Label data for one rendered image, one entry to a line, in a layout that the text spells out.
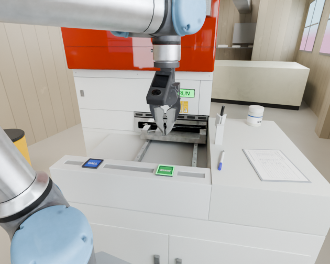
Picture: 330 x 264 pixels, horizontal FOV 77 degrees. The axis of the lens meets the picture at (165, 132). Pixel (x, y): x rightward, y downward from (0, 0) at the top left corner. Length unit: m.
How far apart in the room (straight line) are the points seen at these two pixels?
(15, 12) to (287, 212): 0.75
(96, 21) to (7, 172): 0.29
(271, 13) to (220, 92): 3.21
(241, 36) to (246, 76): 3.56
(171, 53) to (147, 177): 0.38
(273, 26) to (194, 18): 7.23
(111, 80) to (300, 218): 1.08
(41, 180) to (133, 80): 0.86
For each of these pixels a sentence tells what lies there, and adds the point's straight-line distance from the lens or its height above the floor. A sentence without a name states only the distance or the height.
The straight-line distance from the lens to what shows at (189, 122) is 1.22.
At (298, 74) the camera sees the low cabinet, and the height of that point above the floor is 0.76.
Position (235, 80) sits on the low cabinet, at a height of 0.57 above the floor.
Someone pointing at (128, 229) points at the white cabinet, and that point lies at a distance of 0.85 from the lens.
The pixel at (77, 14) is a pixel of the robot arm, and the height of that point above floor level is 1.38.
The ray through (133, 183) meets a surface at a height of 0.94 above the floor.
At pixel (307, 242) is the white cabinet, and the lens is 0.85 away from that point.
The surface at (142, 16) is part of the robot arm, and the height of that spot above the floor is 1.39.
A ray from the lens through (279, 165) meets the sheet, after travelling 0.82.
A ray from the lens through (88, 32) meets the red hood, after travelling 1.26.
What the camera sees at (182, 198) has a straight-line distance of 0.70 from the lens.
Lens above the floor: 1.35
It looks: 23 degrees down
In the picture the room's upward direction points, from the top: straight up
